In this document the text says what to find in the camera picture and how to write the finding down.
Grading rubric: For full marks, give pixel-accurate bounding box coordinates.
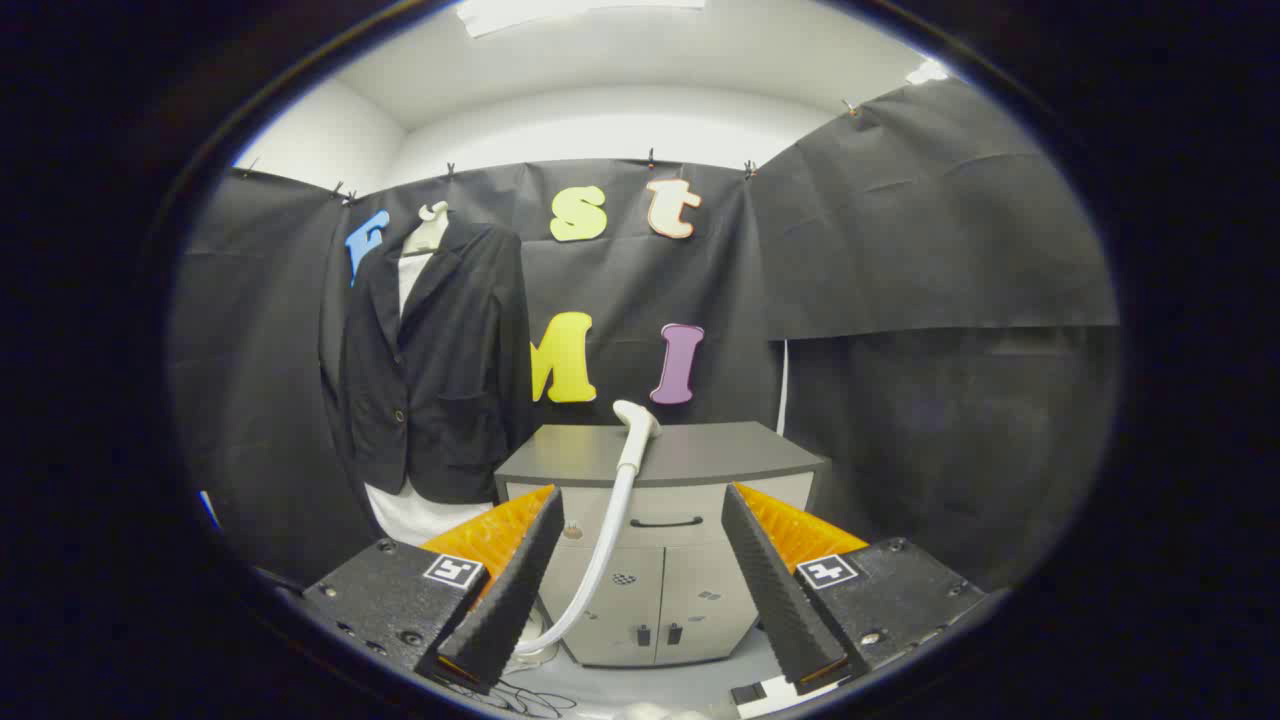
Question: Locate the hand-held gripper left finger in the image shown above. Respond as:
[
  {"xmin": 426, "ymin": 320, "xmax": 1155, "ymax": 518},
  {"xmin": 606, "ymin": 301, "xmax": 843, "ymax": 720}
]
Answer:
[{"xmin": 300, "ymin": 485, "xmax": 566, "ymax": 696}]

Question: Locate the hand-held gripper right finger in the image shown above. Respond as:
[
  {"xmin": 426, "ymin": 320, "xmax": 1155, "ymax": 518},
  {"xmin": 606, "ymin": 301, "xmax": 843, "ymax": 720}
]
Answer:
[{"xmin": 722, "ymin": 482, "xmax": 991, "ymax": 696}]

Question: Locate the white shirt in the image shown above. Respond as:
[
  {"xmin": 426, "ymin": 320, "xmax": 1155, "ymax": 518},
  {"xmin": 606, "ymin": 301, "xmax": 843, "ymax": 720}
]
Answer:
[{"xmin": 365, "ymin": 250, "xmax": 496, "ymax": 546}]

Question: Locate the black jacket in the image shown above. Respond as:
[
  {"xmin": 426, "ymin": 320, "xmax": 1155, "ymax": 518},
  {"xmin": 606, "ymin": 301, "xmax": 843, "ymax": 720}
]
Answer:
[{"xmin": 320, "ymin": 222, "xmax": 533, "ymax": 506}]

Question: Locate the grey cabinet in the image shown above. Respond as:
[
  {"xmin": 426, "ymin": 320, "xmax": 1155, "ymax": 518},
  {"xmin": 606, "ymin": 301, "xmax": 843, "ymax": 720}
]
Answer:
[{"xmin": 495, "ymin": 422, "xmax": 829, "ymax": 668}]

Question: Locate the black backdrop cloth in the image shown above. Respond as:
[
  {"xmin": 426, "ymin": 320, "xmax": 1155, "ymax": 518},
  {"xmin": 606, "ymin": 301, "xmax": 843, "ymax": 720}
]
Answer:
[{"xmin": 170, "ymin": 78, "xmax": 1121, "ymax": 591}]

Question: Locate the thin black floor cable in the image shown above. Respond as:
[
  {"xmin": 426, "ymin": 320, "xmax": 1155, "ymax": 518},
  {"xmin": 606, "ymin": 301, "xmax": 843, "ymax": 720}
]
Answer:
[{"xmin": 440, "ymin": 678, "xmax": 581, "ymax": 719}]

